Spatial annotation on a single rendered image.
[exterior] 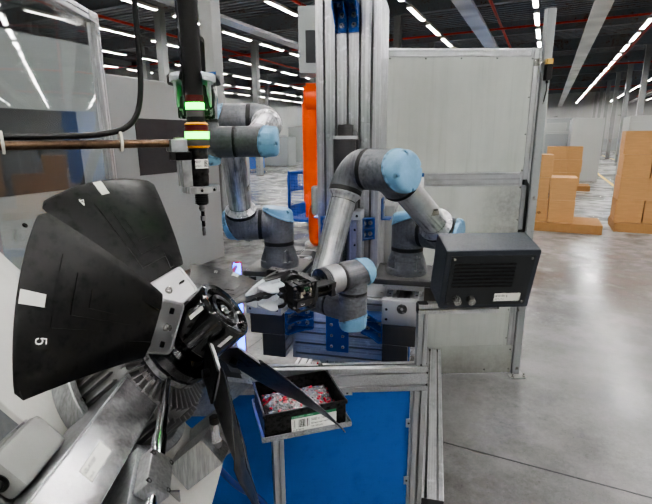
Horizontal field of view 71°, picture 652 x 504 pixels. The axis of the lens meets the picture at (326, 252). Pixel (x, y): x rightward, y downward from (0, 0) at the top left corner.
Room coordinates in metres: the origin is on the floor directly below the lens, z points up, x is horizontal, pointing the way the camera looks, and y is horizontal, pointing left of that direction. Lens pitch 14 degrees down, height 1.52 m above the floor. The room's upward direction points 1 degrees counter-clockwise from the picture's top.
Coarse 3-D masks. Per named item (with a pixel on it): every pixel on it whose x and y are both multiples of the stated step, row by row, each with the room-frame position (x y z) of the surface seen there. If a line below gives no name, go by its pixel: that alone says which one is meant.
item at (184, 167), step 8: (176, 144) 0.83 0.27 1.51; (184, 144) 0.84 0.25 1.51; (168, 152) 0.86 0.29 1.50; (176, 152) 0.83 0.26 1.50; (184, 152) 0.84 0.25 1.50; (176, 160) 0.83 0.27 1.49; (184, 160) 0.84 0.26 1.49; (184, 168) 0.84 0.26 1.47; (184, 176) 0.84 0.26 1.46; (192, 176) 0.85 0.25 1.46; (184, 184) 0.84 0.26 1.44; (192, 184) 0.85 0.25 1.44; (216, 184) 0.89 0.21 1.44; (184, 192) 0.85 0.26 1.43; (192, 192) 0.84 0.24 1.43; (200, 192) 0.84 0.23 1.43; (208, 192) 0.84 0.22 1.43
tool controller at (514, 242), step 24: (456, 240) 1.24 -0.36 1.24; (480, 240) 1.24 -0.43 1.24; (504, 240) 1.24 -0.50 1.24; (528, 240) 1.24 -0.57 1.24; (456, 264) 1.18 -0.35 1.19; (480, 264) 1.19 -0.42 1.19; (504, 264) 1.19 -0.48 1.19; (528, 264) 1.19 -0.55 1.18; (432, 288) 1.30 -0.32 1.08; (456, 288) 1.21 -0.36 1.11; (480, 288) 1.21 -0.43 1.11; (504, 288) 1.21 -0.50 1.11; (528, 288) 1.22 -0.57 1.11
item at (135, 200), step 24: (72, 192) 0.84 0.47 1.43; (96, 192) 0.87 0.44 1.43; (120, 192) 0.90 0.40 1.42; (144, 192) 0.93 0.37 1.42; (72, 216) 0.81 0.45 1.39; (96, 216) 0.83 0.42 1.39; (120, 216) 0.85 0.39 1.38; (144, 216) 0.88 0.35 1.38; (96, 240) 0.80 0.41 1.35; (120, 240) 0.82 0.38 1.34; (144, 240) 0.84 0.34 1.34; (168, 240) 0.87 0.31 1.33; (144, 264) 0.81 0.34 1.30; (168, 264) 0.83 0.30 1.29
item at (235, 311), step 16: (208, 288) 0.79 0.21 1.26; (192, 304) 0.74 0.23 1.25; (208, 304) 0.73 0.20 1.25; (224, 304) 0.80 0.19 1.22; (192, 320) 0.73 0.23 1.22; (208, 320) 0.72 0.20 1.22; (224, 320) 0.75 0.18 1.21; (240, 320) 0.80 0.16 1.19; (176, 336) 0.74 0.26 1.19; (192, 336) 0.72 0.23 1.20; (208, 336) 0.72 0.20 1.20; (224, 336) 0.73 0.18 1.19; (240, 336) 0.75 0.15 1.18; (176, 352) 0.73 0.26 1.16; (192, 352) 0.72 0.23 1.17; (176, 368) 0.71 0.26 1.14; (192, 368) 0.74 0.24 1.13
